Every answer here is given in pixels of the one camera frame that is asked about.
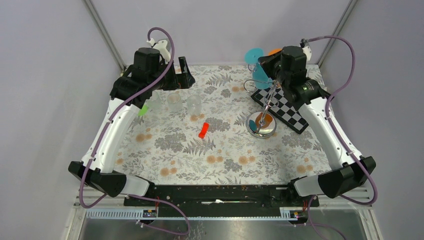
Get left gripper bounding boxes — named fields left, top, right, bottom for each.
left=149, top=56, right=195, bottom=91

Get orange wine glass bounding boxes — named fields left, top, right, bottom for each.
left=267, top=48, right=282, bottom=56

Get blue wine glass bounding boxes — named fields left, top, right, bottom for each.
left=244, top=48, right=273, bottom=90

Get clear wine glass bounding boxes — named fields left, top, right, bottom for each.
left=145, top=91, right=162, bottom=111
left=167, top=92, right=183, bottom=112
left=186, top=95, right=202, bottom=117

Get green wine glass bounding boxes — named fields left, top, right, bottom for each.
left=138, top=105, right=149, bottom=117

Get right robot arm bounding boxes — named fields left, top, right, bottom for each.
left=258, top=46, right=376, bottom=206

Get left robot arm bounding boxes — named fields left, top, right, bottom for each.
left=68, top=47, right=196, bottom=206

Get chrome wine glass rack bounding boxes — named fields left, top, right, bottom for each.
left=243, top=78, right=280, bottom=139

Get black white checkerboard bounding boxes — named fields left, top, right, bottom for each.
left=250, top=88, right=309, bottom=135

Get small red block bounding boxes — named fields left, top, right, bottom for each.
left=198, top=122, right=210, bottom=139

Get floral tablecloth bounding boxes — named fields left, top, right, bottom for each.
left=115, top=65, right=330, bottom=185

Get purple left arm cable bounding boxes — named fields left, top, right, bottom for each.
left=78, top=27, right=192, bottom=236

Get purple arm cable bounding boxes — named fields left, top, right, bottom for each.
left=78, top=27, right=192, bottom=236
left=306, top=35, right=379, bottom=240

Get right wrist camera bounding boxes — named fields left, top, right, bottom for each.
left=300, top=38, right=312, bottom=62

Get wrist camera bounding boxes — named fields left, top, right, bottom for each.
left=300, top=38, right=312, bottom=62
left=146, top=38, right=171, bottom=64

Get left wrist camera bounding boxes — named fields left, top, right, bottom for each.
left=146, top=38, right=171, bottom=64

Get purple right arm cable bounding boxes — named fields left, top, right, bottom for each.
left=306, top=35, right=379, bottom=240

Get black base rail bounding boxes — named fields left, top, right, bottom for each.
left=123, top=184, right=320, bottom=218

